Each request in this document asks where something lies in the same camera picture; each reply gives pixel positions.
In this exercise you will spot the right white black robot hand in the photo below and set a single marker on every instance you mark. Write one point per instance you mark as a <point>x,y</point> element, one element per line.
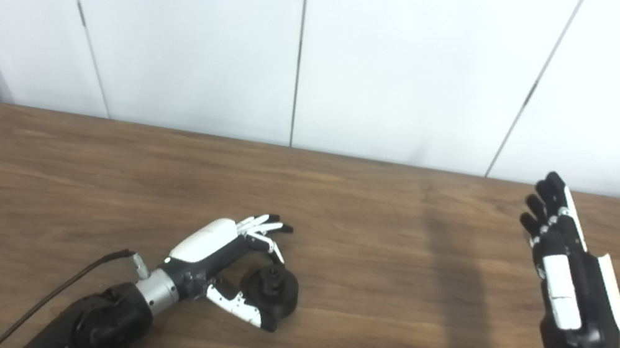
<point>583,308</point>

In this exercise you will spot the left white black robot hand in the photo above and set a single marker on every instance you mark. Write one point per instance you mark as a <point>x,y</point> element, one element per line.
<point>204,241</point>

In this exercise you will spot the round black plastic part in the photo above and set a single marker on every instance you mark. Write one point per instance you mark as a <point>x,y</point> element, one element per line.
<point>281,292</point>

